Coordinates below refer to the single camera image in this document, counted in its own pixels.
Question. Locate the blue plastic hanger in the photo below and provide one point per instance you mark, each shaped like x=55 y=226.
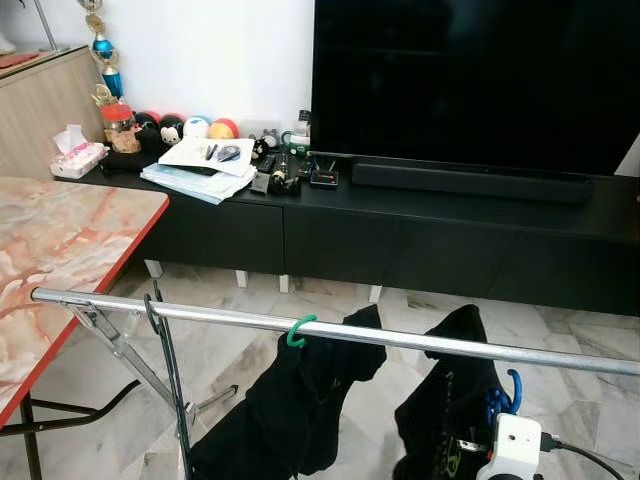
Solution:
x=515 y=392

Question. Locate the black polo shirt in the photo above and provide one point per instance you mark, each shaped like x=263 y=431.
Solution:
x=290 y=420
x=445 y=400

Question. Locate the green plastic hanger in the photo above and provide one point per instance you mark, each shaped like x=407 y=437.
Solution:
x=292 y=335

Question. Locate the black plastic hanger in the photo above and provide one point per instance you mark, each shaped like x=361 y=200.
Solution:
x=172 y=370

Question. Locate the black soundbar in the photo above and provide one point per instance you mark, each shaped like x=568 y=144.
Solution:
x=470 y=183

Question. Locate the black flat television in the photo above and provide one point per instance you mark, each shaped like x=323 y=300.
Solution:
x=470 y=80

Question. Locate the silver metal clothes rack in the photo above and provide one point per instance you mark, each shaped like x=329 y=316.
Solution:
x=430 y=343

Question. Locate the black television console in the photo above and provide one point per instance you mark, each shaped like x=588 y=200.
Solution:
x=400 y=250

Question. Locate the small black electronic box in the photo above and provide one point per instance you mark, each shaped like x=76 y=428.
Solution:
x=323 y=180

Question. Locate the black computer mouse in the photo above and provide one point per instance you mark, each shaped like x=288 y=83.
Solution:
x=229 y=153

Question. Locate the orange red round plush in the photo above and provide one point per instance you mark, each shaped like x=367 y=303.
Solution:
x=224 y=129

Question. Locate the stack of papers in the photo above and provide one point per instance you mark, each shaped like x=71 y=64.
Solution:
x=195 y=180

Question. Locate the blue white round plush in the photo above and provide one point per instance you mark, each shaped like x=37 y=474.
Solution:
x=197 y=127

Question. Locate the Mickey Mouse plush toy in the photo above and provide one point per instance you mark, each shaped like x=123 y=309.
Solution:
x=171 y=130

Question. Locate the black red round plush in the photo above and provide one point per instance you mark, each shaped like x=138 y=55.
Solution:
x=147 y=122

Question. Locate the red lidded glass jar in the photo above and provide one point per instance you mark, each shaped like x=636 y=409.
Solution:
x=118 y=125

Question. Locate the blue gold trophy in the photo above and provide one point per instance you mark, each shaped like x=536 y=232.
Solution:
x=110 y=75

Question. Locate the pink white tissue box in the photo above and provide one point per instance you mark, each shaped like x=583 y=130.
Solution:
x=78 y=160

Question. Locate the marble table with red edge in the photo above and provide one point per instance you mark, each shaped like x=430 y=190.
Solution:
x=60 y=250

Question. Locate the light wooden cabinet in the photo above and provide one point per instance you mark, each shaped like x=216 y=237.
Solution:
x=40 y=120

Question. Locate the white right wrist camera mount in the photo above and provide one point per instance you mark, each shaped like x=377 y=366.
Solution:
x=515 y=445

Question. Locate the black metal table leg frame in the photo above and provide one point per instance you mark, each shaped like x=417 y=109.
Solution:
x=80 y=410

